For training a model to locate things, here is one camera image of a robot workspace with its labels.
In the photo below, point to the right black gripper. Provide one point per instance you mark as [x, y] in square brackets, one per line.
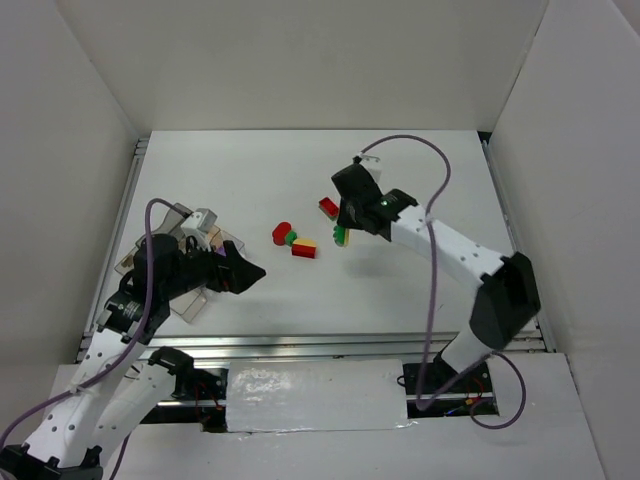
[351, 214]

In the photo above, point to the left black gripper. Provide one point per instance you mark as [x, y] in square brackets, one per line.
[223, 273]

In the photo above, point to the green long lego brick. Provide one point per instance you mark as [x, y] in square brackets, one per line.
[338, 235]

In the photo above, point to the yellow rounded lego brick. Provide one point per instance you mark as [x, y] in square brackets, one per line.
[305, 242]

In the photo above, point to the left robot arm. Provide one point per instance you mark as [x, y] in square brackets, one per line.
[93, 418]

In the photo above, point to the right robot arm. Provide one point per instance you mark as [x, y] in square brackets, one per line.
[505, 291]

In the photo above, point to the red flat lego brick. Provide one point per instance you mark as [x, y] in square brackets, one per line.
[326, 202]

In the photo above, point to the small clear plastic container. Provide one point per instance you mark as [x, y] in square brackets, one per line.
[239, 244]

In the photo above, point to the amber plastic container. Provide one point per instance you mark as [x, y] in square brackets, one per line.
[215, 238]

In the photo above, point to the red rounded lego brick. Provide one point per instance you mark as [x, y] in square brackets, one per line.
[280, 232]

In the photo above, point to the long clear plastic container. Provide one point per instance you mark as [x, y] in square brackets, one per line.
[186, 306]

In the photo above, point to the small green lego brick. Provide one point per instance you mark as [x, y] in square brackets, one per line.
[290, 238]

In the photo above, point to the white foam board cover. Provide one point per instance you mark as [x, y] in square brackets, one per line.
[336, 395]

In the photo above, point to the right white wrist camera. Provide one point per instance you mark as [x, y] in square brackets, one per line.
[371, 163]

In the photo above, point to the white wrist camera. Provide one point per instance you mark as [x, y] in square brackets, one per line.
[199, 223]
[371, 163]

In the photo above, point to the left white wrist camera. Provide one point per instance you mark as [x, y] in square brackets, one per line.
[199, 223]

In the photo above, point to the aluminium front rail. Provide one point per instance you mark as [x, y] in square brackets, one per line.
[224, 349]

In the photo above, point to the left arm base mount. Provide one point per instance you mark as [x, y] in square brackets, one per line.
[200, 401]

